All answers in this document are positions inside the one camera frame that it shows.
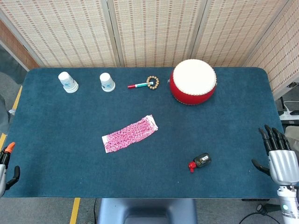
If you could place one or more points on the tall floral paper cup stack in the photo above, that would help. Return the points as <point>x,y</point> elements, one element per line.
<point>67,82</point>

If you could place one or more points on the woven bamboo folding screen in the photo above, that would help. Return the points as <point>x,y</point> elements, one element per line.
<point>151,30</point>

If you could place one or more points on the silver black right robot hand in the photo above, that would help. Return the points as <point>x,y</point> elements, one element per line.
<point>283,165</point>

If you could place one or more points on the short floral paper cup stack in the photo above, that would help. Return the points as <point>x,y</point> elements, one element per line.
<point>107,82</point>

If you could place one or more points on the red drum with white skin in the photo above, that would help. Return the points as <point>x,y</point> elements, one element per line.
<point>192,79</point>

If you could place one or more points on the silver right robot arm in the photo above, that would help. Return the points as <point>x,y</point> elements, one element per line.
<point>288,203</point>

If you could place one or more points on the black ink bottle red cap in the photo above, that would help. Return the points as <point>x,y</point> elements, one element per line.
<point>202,160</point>

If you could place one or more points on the red green white marker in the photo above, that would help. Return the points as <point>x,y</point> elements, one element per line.
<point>137,85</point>

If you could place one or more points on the blue felt table cover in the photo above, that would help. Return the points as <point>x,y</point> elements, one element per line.
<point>70,163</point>

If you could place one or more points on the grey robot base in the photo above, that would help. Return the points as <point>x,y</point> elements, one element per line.
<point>144,210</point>

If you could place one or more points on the large pink patterned cloth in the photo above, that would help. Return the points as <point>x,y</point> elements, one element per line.
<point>128,134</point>

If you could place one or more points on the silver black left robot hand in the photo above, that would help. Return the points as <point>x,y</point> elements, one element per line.
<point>2,163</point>

